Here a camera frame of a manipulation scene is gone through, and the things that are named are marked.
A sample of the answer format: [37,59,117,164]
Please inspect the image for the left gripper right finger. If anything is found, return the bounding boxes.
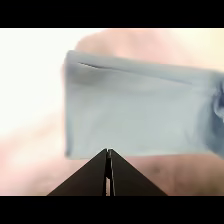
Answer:
[108,148,168,197]

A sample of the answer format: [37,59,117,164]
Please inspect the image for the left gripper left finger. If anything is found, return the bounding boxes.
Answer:
[47,148,109,197]

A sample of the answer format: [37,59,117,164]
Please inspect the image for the light blue shirt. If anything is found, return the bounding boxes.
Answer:
[62,49,224,160]

